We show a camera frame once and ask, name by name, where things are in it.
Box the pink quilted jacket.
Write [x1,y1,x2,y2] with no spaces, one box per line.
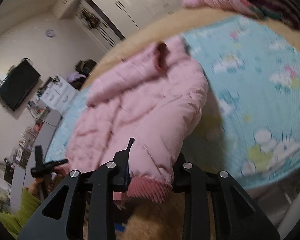
[65,36,209,203]

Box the purple clothing pile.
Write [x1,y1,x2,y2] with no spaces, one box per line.
[66,71,87,83]

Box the person left hand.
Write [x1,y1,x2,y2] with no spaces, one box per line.
[27,168,66,200]

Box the grey low desk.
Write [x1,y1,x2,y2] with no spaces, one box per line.
[10,109,62,215]

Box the white drawer cabinet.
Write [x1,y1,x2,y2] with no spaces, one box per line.
[38,75,78,116]

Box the tan bed blanket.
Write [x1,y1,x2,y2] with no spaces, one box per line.
[92,9,300,239]

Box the blue Hello Kitty sheet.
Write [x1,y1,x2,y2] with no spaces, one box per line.
[46,16,300,192]

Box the black backpack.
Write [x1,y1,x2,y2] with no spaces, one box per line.
[75,59,97,76]

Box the door with hanging bags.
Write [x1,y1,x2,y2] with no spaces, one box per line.
[74,0,125,52]

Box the black wall television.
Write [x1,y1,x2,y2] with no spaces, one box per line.
[0,59,41,112]

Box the round wall clock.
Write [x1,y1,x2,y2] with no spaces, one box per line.
[45,29,56,38]

